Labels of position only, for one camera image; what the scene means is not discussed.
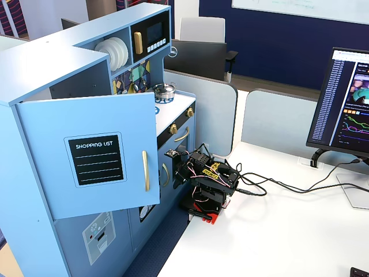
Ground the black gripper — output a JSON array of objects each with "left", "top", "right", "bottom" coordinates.
[{"left": 172, "top": 157, "right": 197, "bottom": 190}]

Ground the steel pot lid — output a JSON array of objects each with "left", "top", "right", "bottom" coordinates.
[{"left": 152, "top": 83, "right": 175, "bottom": 92}]

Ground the red table clamp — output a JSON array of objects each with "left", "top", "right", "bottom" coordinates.
[{"left": 187, "top": 201, "right": 221, "bottom": 225}]

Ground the grey desk divider panel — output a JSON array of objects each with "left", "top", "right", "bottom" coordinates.
[
  {"left": 163, "top": 70, "right": 239, "bottom": 157},
  {"left": 241, "top": 88, "right": 369, "bottom": 167}
]

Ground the steel toy pot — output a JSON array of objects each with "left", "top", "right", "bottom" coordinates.
[{"left": 152, "top": 82, "right": 178, "bottom": 100}]

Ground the hanging steel ladle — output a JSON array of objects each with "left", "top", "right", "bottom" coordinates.
[{"left": 131, "top": 68, "right": 140, "bottom": 93}]

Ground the blue shopping list cabinet door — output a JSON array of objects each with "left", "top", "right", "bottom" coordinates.
[{"left": 16, "top": 91, "right": 161, "bottom": 220}]

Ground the black Dell monitor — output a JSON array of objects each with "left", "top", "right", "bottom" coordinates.
[{"left": 163, "top": 39, "right": 228, "bottom": 82}]

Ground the white plate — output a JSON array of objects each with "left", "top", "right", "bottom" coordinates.
[
  {"left": 95, "top": 40, "right": 112, "bottom": 60},
  {"left": 116, "top": 37, "right": 129, "bottom": 66},
  {"left": 100, "top": 38, "right": 119, "bottom": 71},
  {"left": 109, "top": 36, "right": 125, "bottom": 69}
]

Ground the grey office chair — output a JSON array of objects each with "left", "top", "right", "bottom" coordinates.
[{"left": 179, "top": 17, "right": 239, "bottom": 82}]

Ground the blue toy kitchen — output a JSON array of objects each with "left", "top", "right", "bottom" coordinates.
[{"left": 0, "top": 2, "right": 197, "bottom": 277}]

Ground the silver monitor stand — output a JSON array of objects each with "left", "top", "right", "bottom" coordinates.
[{"left": 310, "top": 148, "right": 369, "bottom": 210}]

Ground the black monitor with lit screen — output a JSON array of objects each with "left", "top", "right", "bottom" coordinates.
[{"left": 306, "top": 47, "right": 369, "bottom": 159}]

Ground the dark grey partition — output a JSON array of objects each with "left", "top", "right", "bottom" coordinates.
[{"left": 61, "top": 18, "right": 81, "bottom": 30}]

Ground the whiteboard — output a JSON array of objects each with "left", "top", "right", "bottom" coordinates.
[{"left": 231, "top": 0, "right": 369, "bottom": 25}]

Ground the black cable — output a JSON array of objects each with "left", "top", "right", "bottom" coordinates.
[
  {"left": 235, "top": 158, "right": 369, "bottom": 197},
  {"left": 239, "top": 172, "right": 369, "bottom": 193}
]

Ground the desk cable grommet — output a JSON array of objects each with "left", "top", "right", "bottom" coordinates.
[{"left": 298, "top": 156, "right": 325, "bottom": 170}]

